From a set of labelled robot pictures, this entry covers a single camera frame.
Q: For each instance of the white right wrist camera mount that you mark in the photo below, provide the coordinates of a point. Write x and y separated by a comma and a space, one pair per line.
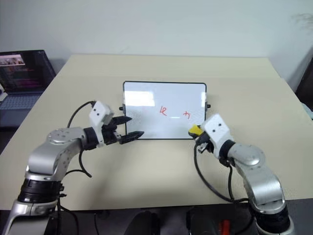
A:
217, 127

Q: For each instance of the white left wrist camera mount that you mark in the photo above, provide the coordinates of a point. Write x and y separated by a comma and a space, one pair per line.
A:
99, 112

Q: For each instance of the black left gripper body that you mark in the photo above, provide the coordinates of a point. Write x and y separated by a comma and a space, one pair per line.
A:
110, 135

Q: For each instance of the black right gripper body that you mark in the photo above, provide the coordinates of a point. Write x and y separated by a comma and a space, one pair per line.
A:
205, 143

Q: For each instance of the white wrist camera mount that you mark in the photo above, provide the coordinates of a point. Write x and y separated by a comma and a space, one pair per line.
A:
217, 127
99, 112

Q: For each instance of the small red object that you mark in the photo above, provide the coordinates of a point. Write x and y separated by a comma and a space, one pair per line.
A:
225, 227

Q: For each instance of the black framed small whiteboard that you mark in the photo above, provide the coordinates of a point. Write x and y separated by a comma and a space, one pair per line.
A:
146, 122

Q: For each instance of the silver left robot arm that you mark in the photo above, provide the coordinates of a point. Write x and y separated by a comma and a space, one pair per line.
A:
49, 151

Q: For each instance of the yellow whiteboard eraser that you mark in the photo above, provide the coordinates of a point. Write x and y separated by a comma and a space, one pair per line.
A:
195, 129

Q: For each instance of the open grey laptop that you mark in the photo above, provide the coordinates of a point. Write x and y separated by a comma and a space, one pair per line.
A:
22, 73

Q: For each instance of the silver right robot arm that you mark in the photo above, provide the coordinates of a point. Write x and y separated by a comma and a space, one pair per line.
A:
259, 176

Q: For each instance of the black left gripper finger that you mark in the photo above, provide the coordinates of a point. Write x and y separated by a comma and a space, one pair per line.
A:
130, 137
122, 120

